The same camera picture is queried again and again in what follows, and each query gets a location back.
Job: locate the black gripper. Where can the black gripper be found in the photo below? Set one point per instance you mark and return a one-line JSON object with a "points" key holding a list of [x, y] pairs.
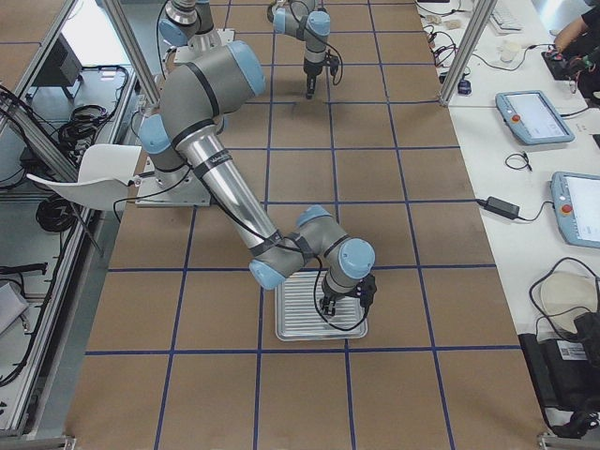
{"points": [[331, 297], [310, 76]]}

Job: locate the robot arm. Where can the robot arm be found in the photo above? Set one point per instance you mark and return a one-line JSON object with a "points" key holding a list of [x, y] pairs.
{"points": [[188, 27], [220, 81]]}

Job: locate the black power adapter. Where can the black power adapter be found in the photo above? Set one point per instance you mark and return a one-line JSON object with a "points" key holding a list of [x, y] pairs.
{"points": [[502, 208]]}

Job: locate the blue teach pendant far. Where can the blue teach pendant far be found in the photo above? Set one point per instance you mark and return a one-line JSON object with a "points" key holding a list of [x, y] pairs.
{"points": [[532, 118]]}

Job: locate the blue teach pendant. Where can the blue teach pendant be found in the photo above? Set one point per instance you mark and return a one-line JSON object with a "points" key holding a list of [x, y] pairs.
{"points": [[576, 204], [532, 118]]}

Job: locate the white plastic chair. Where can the white plastic chair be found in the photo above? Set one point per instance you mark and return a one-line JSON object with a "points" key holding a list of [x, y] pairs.
{"points": [[104, 174]]}

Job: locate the blue teach pendant near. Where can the blue teach pendant near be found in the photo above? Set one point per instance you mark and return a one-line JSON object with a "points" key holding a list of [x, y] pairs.
{"points": [[576, 204]]}

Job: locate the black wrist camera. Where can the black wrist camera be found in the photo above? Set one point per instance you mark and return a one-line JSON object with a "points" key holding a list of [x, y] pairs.
{"points": [[332, 61], [365, 291]]}

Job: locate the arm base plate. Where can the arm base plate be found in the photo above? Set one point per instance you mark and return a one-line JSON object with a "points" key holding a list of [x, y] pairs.
{"points": [[197, 45], [180, 188]]}

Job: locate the aluminium frame post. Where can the aluminium frame post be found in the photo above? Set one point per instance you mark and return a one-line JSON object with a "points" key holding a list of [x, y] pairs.
{"points": [[474, 30]]}

